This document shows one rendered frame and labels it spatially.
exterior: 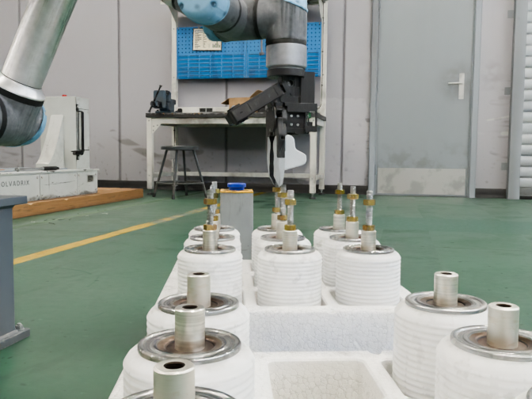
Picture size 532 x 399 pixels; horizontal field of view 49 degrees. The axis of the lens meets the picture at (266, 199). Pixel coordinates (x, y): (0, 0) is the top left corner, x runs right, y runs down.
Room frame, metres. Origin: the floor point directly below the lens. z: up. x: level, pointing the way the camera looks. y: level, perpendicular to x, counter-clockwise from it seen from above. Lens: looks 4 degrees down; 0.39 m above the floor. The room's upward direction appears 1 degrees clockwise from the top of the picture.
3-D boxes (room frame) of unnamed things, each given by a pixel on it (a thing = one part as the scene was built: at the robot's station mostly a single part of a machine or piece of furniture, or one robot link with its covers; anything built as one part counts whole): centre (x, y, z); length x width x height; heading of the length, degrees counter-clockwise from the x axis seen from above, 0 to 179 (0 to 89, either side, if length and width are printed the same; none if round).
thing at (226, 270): (0.85, 0.08, 0.16); 0.10 x 0.10 x 0.18
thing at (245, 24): (1.11, 0.07, 0.64); 0.11 x 0.11 x 0.08; 73
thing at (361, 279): (0.86, -0.15, 0.16); 0.10 x 0.10 x 0.18
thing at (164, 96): (5.43, 0.96, 0.87); 0.41 x 0.17 x 0.25; 167
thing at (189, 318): (0.42, 0.05, 0.26); 0.02 x 0.02 x 0.03
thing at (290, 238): (0.86, -0.04, 0.26); 0.02 x 0.02 x 0.03
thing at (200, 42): (5.98, 0.61, 1.54); 0.32 x 0.02 x 0.25; 77
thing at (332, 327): (0.97, -0.03, 0.09); 0.39 x 0.39 x 0.18; 4
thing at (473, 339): (0.43, -0.18, 0.25); 0.08 x 0.08 x 0.01
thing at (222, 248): (0.85, 0.08, 0.25); 0.08 x 0.08 x 0.01
